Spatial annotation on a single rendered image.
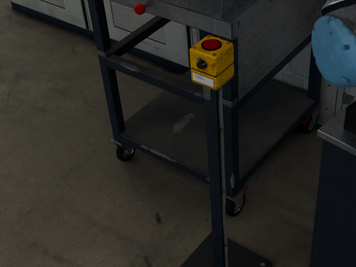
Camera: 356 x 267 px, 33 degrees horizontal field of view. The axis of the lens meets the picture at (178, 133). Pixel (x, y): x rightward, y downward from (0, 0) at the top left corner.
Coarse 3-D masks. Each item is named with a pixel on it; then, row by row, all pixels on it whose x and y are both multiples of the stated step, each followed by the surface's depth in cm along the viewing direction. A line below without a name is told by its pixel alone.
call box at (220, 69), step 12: (192, 48) 145; (204, 48) 144; (216, 48) 143; (228, 48) 144; (192, 60) 146; (216, 60) 142; (228, 60) 146; (192, 72) 149; (204, 72) 146; (216, 72) 144; (228, 72) 148; (204, 84) 148; (216, 84) 146
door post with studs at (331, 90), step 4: (328, 84) 242; (328, 88) 243; (332, 88) 242; (328, 92) 244; (332, 92) 243; (328, 96) 246; (332, 96) 244; (328, 100) 247; (332, 100) 245; (328, 104) 248; (332, 104) 247; (328, 108) 249; (332, 108) 248; (328, 112) 250; (332, 112) 249; (324, 116) 253; (328, 116) 251; (332, 116) 250; (324, 120) 254; (328, 120) 253
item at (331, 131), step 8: (344, 112) 145; (336, 120) 143; (320, 128) 142; (328, 128) 141; (336, 128) 141; (320, 136) 142; (328, 136) 140; (336, 136) 139; (344, 136) 139; (352, 136) 139; (336, 144) 139; (344, 144) 137; (352, 144) 136; (352, 152) 136
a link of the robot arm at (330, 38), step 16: (336, 0) 117; (352, 0) 115; (336, 16) 117; (352, 16) 116; (320, 32) 121; (336, 32) 115; (352, 32) 114; (320, 48) 123; (336, 48) 116; (352, 48) 113; (320, 64) 125; (336, 64) 118; (352, 64) 114; (336, 80) 120; (352, 80) 117
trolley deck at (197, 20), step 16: (112, 0) 189; (128, 0) 184; (144, 0) 180; (160, 0) 176; (176, 0) 175; (192, 0) 174; (208, 0) 174; (224, 0) 173; (256, 0) 172; (272, 0) 177; (160, 16) 180; (176, 16) 175; (192, 16) 171; (208, 16) 167; (240, 16) 165; (256, 16) 173; (208, 32) 171; (224, 32) 167; (240, 32) 168
